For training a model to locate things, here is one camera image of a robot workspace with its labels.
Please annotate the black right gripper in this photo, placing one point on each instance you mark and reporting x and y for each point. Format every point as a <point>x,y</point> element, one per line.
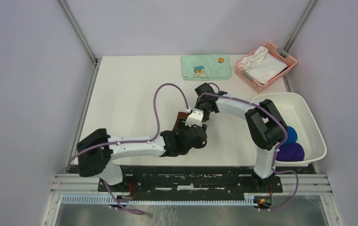
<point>198,102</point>

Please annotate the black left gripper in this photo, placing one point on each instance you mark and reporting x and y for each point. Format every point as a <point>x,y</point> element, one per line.
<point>182,127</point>

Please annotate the blue towel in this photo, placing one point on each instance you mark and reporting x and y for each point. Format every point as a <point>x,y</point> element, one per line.
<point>292,136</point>

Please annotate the purple towel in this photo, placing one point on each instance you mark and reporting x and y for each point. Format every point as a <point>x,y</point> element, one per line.
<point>291,153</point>

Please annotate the brown towel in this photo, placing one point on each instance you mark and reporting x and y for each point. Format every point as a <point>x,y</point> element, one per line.
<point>180,122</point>

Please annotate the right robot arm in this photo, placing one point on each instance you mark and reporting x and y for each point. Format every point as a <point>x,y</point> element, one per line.
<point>267,127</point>

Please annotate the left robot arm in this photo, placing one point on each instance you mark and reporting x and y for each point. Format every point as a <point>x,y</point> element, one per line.
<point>97,151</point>

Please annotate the mint green cartoon towel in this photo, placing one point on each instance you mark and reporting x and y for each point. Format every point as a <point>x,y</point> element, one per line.
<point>211,67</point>

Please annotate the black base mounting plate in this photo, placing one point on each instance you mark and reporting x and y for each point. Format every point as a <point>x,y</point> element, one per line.
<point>164,183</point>

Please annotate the white cloth in basket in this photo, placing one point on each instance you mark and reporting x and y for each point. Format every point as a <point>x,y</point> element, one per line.
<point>262,66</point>

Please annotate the white plastic tub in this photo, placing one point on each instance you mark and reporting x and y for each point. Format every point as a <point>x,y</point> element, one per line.
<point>296,113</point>

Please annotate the white slotted cable duct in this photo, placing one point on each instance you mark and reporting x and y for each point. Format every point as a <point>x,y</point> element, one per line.
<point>106,199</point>

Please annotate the aluminium frame rail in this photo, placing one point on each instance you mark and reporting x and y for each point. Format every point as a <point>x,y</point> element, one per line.
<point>308,184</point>

